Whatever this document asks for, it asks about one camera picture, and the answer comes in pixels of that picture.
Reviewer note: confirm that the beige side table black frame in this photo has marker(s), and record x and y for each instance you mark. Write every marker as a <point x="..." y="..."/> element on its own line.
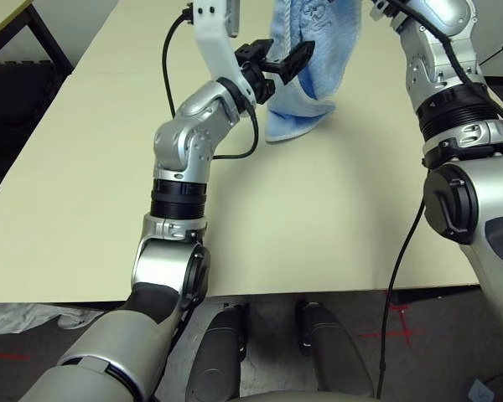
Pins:
<point x="4" y="17"/>

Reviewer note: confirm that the black foam floor mats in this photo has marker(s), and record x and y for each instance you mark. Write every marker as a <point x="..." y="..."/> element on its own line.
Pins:
<point x="17" y="117"/>

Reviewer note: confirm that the light blue terry towel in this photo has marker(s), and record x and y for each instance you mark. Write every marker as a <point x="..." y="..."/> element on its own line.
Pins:
<point x="314" y="37"/>

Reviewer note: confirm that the dark grey robot left leg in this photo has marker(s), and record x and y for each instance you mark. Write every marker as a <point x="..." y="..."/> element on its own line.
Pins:
<point x="218" y="356"/>

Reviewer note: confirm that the dark grey robot right leg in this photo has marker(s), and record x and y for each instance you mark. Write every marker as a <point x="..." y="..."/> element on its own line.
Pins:
<point x="335" y="356"/>

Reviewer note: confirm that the blue paper note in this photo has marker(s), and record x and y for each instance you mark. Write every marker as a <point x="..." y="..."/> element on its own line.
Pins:
<point x="482" y="391"/>

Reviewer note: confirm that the black table foot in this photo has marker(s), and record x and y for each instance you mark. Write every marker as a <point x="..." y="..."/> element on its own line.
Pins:
<point x="436" y="295"/>

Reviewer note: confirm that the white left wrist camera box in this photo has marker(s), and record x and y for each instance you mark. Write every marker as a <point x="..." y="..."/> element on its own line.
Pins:
<point x="214" y="46"/>

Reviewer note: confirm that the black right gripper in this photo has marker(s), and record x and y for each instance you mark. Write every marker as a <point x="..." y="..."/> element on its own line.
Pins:
<point x="385" y="10"/>

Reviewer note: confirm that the dark grey robot leg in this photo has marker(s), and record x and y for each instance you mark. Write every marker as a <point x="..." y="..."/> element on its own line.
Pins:
<point x="335" y="356"/>
<point x="218" y="356"/>

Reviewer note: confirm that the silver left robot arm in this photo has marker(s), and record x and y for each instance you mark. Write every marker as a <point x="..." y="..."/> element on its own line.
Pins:
<point x="184" y="138"/>

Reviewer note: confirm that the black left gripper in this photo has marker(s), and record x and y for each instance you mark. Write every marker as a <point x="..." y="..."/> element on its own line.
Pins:
<point x="255" y="52"/>

